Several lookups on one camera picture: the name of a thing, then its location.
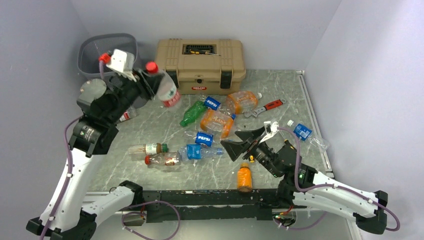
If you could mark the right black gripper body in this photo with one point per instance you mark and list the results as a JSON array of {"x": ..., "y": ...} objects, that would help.
[{"x": 263, "y": 154}]

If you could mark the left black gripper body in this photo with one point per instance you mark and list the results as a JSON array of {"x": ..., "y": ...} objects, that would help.
[{"x": 125, "y": 95}]

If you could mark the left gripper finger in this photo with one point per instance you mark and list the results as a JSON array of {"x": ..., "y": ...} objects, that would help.
[
  {"x": 140, "y": 102},
  {"x": 150, "y": 84}
]

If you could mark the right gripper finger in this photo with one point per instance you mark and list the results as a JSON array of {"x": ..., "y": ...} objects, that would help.
[
  {"x": 251, "y": 135},
  {"x": 236, "y": 149}
]

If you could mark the clear bottle red cap label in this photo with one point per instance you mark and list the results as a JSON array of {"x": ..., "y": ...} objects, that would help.
[{"x": 167, "y": 91}]

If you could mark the orange label bottle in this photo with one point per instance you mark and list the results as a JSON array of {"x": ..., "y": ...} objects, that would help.
[
  {"x": 218, "y": 124},
  {"x": 242, "y": 101}
]

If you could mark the small orange juice bottle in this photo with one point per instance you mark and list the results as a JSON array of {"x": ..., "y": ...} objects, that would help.
[{"x": 244, "y": 178}]

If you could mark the pepsi bottle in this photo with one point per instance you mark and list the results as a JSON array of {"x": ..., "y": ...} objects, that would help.
[
  {"x": 201, "y": 138},
  {"x": 210, "y": 102}
]

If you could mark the clear bottle blue label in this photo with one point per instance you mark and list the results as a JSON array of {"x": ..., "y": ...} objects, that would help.
[{"x": 199, "y": 152}]

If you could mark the green plastic bottle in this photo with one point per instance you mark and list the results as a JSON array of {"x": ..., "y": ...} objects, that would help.
[{"x": 193, "y": 113}]

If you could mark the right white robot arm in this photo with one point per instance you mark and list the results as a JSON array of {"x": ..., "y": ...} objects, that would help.
[{"x": 303, "y": 185}]

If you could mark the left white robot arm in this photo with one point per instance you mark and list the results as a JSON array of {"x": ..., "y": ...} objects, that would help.
[{"x": 66, "y": 217}]

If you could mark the red label bottle by bin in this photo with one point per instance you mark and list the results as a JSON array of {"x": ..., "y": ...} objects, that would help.
[{"x": 130, "y": 113}]

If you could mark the grey mesh waste bin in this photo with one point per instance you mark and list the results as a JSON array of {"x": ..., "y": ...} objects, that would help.
[{"x": 94, "y": 47}]

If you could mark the blue label bottle white cap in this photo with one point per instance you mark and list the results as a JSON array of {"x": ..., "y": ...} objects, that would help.
[{"x": 306, "y": 134}]

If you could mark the brown tea bottle green cap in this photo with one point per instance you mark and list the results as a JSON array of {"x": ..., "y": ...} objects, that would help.
[{"x": 148, "y": 149}]

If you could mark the tan plastic toolbox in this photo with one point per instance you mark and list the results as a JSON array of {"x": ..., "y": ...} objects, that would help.
[{"x": 203, "y": 74}]

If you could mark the screwdriver on toolbox lid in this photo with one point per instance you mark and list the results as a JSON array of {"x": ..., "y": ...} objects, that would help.
[{"x": 196, "y": 51}]

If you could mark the clear bottle red cap front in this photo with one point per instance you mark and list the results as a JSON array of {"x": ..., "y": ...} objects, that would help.
[{"x": 166, "y": 161}]

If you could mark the red handled adjustable wrench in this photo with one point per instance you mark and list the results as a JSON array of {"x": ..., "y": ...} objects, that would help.
[{"x": 271, "y": 105}]

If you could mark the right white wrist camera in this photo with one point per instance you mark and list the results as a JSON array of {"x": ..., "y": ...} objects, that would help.
[{"x": 271, "y": 127}]

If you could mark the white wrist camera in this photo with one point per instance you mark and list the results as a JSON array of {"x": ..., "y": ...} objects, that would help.
[
  {"x": 271, "y": 127},
  {"x": 122, "y": 63}
]

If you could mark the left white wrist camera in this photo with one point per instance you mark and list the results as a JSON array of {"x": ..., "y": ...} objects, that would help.
[{"x": 122, "y": 63}]

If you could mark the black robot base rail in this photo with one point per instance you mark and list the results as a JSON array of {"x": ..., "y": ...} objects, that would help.
[{"x": 171, "y": 205}]

